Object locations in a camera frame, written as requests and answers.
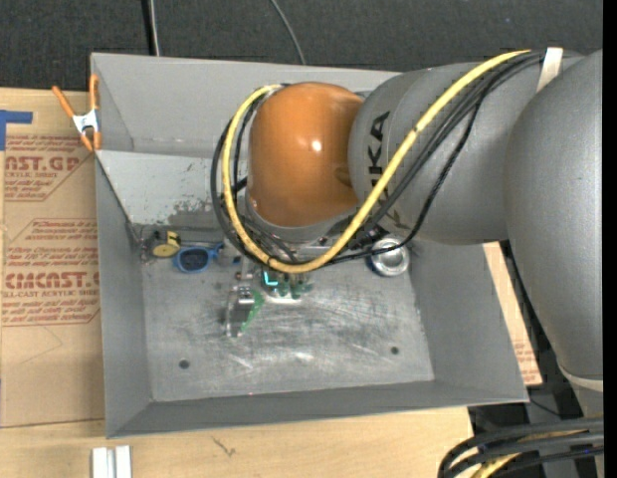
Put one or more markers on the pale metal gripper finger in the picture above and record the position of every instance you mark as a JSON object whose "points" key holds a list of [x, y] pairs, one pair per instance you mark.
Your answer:
{"points": [[248, 301], [232, 316]]}

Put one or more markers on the blue sunglasses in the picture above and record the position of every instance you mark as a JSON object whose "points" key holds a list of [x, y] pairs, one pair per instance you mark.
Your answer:
{"points": [[193, 259]]}

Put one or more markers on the grey metal bin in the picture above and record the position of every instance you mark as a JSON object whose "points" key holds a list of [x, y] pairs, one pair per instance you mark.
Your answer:
{"points": [[288, 356]]}

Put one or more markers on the yellow and black tape measure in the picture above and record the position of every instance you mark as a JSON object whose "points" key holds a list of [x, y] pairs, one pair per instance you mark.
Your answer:
{"points": [[165, 248]]}

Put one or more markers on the silver and blue can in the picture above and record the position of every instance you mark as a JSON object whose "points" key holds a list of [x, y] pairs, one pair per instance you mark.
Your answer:
{"points": [[389, 263]]}

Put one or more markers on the brown cardboard board red print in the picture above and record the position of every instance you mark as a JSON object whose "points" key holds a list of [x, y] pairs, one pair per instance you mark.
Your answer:
{"points": [[50, 316]]}

